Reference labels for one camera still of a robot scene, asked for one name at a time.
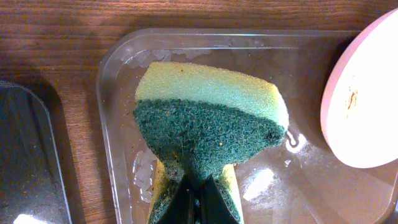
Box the brown serving tray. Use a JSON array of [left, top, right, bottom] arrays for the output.
[[96, 29, 397, 223]]

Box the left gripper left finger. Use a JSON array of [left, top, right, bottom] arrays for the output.
[[158, 176, 195, 224]]

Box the green yellow sponge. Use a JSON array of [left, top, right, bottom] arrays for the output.
[[133, 62, 289, 223]]

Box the black tray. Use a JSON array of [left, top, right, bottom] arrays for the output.
[[1, 81, 72, 223]]

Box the white plate top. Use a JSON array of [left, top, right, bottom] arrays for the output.
[[320, 9, 397, 169]]

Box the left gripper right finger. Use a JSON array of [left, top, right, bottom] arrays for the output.
[[200, 175, 238, 224]]

